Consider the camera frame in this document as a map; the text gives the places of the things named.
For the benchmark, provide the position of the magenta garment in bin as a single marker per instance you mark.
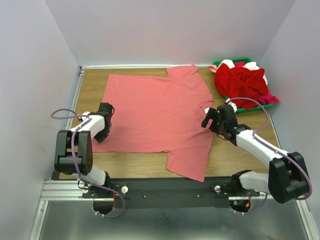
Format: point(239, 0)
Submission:
point(263, 99)

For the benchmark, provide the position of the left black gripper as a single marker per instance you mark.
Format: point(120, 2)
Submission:
point(101, 139)

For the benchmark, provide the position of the green plastic bin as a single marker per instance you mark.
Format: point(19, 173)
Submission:
point(245, 104)

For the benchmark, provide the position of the salmon pink t-shirt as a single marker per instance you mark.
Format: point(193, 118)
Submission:
point(161, 114)

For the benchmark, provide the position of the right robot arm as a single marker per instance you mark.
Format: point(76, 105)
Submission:
point(270, 160)

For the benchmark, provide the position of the light pink garment in bin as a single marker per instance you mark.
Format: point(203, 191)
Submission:
point(213, 68)

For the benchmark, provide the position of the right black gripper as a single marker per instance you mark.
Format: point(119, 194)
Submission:
point(212, 114)

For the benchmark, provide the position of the red t-shirt in bin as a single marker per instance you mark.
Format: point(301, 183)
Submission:
point(232, 90)

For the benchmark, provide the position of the white garment in bin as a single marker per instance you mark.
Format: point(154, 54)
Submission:
point(241, 73)

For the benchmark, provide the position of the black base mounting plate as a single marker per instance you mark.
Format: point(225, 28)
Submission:
point(168, 193)

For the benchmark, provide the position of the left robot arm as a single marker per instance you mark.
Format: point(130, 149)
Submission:
point(74, 149)

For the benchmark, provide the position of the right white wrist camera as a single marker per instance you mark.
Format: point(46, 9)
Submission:
point(228, 101)

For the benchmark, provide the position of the aluminium frame rail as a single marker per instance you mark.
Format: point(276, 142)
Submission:
point(171, 209)

